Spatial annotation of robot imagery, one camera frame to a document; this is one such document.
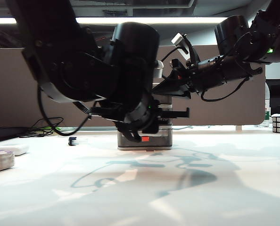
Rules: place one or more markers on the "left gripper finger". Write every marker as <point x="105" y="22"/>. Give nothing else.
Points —
<point x="151" y="126"/>

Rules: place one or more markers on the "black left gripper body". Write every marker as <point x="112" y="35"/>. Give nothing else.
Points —
<point x="173" y="113"/>

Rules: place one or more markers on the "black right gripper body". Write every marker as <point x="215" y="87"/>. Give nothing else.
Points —
<point x="208" y="73"/>

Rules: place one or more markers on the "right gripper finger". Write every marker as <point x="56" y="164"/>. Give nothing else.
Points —
<point x="183" y="95"/>
<point x="175" y="86"/>

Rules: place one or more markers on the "white drawer cabinet frame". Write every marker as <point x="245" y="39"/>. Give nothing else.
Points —
<point x="144" y="148"/>

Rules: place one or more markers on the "purple white napkin pack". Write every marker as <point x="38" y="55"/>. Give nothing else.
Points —
<point x="1" y="161"/>

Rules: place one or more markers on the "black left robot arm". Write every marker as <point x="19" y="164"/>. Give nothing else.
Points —
<point x="71" y="58"/>

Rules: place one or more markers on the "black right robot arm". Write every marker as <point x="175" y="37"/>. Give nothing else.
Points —
<point x="248" y="35"/>

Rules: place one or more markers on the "brown desk partition panel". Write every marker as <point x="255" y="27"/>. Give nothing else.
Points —
<point x="224" y="106"/>

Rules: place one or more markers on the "long ceiling light strip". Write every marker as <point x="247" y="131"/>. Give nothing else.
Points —
<point x="177" y="20"/>

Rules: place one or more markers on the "small white flat object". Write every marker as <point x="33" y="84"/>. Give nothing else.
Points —
<point x="82" y="141"/>

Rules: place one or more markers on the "green labelled bottle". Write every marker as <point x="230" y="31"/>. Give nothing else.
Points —
<point x="267" y="115"/>

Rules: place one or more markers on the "black monitor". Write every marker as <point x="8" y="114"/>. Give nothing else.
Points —
<point x="279" y="94"/>

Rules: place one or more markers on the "small black clip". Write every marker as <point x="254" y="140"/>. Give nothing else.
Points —
<point x="71" y="141"/>

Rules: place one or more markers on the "white earbuds case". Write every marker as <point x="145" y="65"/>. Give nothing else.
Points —
<point x="16" y="149"/>

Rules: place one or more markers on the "black mouse pad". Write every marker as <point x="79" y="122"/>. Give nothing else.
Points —
<point x="3" y="135"/>

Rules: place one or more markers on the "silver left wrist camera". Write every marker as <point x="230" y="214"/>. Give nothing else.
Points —
<point x="158" y="68"/>

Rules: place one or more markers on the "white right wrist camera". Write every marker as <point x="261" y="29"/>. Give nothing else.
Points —
<point x="178" y="39"/>

